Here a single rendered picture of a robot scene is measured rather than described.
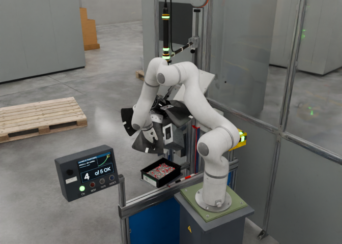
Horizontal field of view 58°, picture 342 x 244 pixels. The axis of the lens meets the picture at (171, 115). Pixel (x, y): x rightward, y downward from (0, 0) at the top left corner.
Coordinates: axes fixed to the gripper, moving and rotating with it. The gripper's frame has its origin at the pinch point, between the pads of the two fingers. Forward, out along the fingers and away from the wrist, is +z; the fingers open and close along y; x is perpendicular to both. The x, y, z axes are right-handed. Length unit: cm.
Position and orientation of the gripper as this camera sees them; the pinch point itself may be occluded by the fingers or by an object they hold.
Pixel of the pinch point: (153, 145)
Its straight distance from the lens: 202.6
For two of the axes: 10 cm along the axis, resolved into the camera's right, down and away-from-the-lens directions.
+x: -7.9, 4.9, -3.7
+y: -5.6, -3.4, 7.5
